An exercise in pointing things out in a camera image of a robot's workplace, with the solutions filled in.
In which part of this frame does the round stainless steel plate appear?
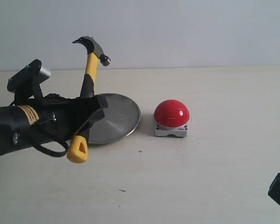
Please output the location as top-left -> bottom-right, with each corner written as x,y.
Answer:
88,93 -> 141,145

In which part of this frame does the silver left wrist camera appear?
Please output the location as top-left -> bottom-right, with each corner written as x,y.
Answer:
7,59 -> 51,105

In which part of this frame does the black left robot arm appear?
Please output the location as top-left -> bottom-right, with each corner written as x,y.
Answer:
0,94 -> 108,158

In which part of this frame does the yellow black claw hammer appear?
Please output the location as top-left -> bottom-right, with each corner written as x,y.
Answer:
67,36 -> 111,163

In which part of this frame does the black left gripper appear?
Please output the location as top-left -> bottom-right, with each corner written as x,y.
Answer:
14,94 -> 107,149

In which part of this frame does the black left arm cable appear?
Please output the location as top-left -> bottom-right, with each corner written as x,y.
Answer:
32,112 -> 70,158

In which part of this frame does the red dome push button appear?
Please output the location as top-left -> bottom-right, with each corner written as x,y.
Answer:
153,99 -> 191,138

